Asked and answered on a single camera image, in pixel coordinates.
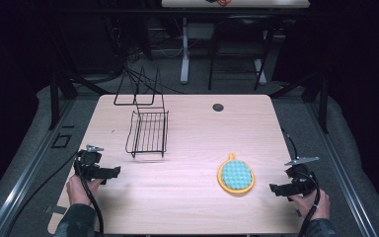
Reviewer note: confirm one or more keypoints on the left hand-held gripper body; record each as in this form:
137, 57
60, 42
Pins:
89, 162

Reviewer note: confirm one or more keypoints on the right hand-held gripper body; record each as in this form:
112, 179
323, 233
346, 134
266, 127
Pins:
301, 179

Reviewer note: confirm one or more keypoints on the orange and teal round scrubber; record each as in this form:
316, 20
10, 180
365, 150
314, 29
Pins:
236, 175

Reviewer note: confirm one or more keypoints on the person's right hand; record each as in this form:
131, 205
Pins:
312, 206

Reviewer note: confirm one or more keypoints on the person's left hand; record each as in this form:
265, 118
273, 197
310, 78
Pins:
77, 192

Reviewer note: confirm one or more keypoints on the grey tape strip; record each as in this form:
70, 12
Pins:
55, 209

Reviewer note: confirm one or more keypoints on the dark round table grommet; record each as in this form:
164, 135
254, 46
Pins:
217, 107

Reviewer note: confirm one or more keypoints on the white-legged background desk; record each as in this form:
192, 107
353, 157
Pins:
185, 49

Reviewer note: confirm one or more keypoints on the black chair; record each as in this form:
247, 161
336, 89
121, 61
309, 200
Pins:
240, 42

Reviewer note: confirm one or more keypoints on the orange object on background desk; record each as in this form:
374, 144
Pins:
219, 2

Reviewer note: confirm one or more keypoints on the grey metal floor rail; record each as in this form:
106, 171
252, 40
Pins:
339, 171
23, 177

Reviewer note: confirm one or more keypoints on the black metal stand frame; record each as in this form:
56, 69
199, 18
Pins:
59, 98
316, 95

